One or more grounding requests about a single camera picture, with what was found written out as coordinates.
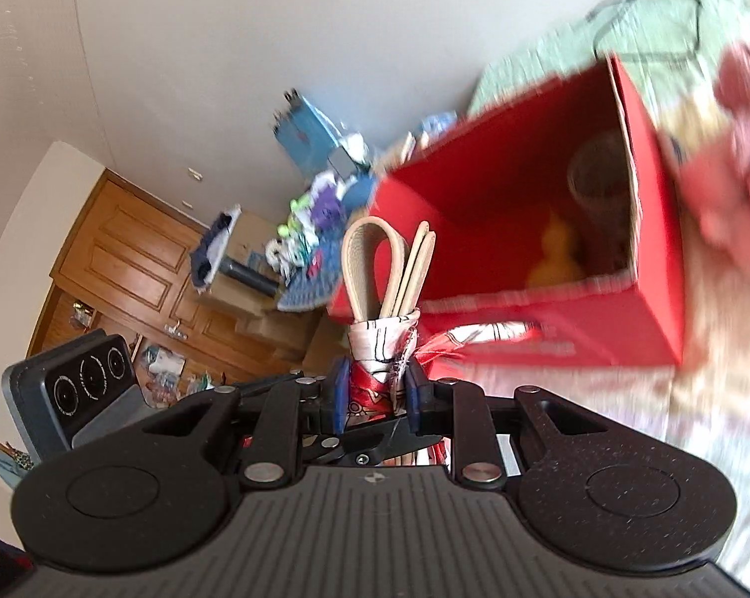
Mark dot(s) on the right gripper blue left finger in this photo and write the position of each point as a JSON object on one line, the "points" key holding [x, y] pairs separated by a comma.
{"points": [[337, 394]]}

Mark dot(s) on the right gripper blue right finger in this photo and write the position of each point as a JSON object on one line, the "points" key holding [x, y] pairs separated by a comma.
{"points": [[414, 379]]}

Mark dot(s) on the beige belt with scarf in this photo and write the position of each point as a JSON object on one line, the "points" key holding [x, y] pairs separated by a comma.
{"points": [[383, 276]]}

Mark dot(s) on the blue patterned table cloth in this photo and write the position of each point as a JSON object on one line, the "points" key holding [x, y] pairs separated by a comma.
{"points": [[314, 286]]}

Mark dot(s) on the brown cardboard boxes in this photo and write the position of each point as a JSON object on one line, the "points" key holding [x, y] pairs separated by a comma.
{"points": [[244, 317]]}

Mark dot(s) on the wooden cabinet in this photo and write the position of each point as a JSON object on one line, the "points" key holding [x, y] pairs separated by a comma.
{"points": [[128, 257]]}

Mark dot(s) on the yellow duck toy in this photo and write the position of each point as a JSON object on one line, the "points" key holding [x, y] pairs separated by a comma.
{"points": [[558, 265]]}

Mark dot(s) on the large red cardboard box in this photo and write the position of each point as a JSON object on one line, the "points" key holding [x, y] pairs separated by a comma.
{"points": [[488, 188]]}

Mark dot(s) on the blue gift bag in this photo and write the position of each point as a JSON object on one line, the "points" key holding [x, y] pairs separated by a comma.
{"points": [[306, 134]]}

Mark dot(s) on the pink plush toy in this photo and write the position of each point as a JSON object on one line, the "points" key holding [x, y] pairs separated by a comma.
{"points": [[715, 181]]}

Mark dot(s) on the green bear quilt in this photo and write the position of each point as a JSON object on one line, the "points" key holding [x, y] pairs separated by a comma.
{"points": [[567, 49]]}

